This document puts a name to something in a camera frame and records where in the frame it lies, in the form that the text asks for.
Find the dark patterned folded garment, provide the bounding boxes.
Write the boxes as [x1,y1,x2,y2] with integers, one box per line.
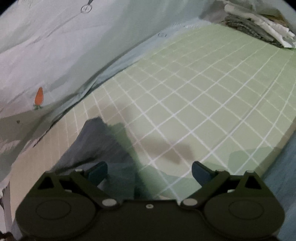
[224,15,283,48]

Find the white folded garment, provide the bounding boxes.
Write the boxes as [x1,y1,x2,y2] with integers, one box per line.
[224,3,295,49]

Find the light carrot print sheet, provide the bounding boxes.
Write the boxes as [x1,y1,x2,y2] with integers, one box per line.
[1,1,213,183]

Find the blue denim jeans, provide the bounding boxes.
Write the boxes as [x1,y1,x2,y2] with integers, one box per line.
[50,118,157,200]

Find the green grid cutting mat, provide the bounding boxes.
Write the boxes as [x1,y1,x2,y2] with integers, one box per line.
[10,25,295,212]

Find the grey folded garment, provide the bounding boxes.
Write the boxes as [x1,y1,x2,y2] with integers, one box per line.
[199,1,280,23]

